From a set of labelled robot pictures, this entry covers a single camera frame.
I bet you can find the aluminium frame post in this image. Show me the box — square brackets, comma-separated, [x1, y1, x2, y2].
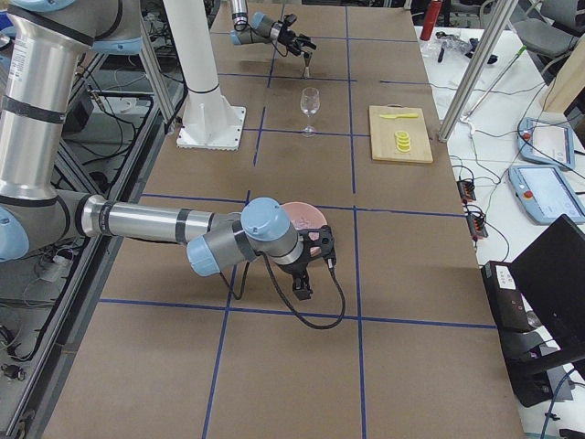
[438, 0, 517, 143]

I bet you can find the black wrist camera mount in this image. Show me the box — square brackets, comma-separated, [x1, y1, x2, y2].
[298, 225, 336, 268]

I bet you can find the pink bowl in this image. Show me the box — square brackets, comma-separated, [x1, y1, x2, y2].
[279, 199, 329, 258]

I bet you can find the green handled reacher tool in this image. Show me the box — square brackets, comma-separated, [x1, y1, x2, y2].
[460, 45, 527, 123]

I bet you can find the cardboard plank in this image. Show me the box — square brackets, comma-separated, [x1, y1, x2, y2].
[542, 36, 584, 113]

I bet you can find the yellow plastic knife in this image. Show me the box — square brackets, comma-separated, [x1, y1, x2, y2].
[378, 112, 419, 120]

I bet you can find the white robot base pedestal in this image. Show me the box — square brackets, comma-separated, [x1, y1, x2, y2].
[164, 0, 246, 151]

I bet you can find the clear plastic bag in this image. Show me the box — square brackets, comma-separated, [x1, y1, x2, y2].
[419, 31, 474, 63]

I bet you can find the clear wine glass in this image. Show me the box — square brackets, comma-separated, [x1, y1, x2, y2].
[300, 87, 320, 137]

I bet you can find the near teach pendant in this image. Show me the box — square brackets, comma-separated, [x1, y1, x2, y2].
[508, 165, 584, 225]

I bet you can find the far teach pendant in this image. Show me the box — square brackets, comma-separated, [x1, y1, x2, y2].
[517, 118, 576, 170]

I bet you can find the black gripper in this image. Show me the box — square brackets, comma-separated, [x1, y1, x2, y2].
[279, 253, 319, 301]
[277, 28, 316, 59]

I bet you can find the black device box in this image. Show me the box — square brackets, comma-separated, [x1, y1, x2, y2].
[481, 261, 542, 333]

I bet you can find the red bottle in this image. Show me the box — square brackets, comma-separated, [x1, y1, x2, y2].
[420, 0, 442, 41]

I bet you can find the grey office chair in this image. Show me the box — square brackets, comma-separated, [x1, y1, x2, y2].
[515, 1, 584, 73]

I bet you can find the teach pendant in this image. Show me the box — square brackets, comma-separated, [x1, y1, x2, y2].
[508, 165, 584, 225]
[517, 118, 576, 170]

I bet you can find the wooden cutting board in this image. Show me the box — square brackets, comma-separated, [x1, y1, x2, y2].
[368, 105, 433, 164]

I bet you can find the black monitor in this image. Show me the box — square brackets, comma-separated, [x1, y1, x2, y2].
[507, 214, 584, 379]

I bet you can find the steel jigger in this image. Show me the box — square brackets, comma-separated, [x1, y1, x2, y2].
[303, 51, 313, 79]

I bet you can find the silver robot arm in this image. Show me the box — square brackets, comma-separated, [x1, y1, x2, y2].
[230, 0, 316, 62]
[1, 1, 317, 300]

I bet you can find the pile of clear ice cubes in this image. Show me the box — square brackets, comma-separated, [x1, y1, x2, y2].
[292, 216, 321, 230]

